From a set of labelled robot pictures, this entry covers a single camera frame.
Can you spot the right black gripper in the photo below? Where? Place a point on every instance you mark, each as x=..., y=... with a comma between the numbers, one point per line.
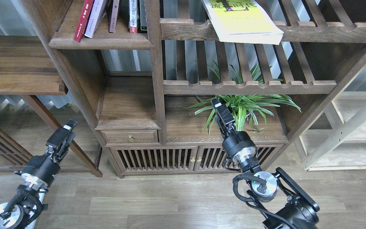
x=237, y=144

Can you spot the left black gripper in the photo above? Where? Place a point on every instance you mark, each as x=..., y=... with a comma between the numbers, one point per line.
x=41, y=171

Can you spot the yellow green book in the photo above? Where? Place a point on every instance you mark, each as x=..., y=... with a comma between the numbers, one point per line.
x=242, y=21

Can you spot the white and purple book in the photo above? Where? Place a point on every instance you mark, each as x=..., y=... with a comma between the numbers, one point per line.
x=97, y=13

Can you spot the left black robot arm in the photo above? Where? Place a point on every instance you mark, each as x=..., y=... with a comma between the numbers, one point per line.
x=23, y=208

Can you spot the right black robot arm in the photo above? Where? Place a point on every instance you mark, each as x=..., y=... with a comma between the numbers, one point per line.
x=254, y=186

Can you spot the light wooden shelf unit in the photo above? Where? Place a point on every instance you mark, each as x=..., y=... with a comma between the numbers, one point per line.
x=337, y=140

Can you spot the green spider plant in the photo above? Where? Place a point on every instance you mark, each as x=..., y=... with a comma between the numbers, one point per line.
x=245, y=107

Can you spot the dark slatted wooden rack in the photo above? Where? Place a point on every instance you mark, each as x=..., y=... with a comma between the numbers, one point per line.
x=24, y=135

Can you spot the brass drawer knob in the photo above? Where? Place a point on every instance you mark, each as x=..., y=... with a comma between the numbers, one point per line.
x=131, y=138

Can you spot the dark wooden side table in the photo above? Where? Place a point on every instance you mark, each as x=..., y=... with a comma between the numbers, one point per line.
x=26, y=72

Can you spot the dark wooden bookshelf cabinet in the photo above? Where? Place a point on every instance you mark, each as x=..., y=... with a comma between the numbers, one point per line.
x=138, y=84

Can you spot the dark upright book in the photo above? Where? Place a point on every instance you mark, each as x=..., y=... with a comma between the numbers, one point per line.
x=142, y=17

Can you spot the red white upright book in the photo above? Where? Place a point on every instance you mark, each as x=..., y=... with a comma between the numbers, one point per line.
x=133, y=16

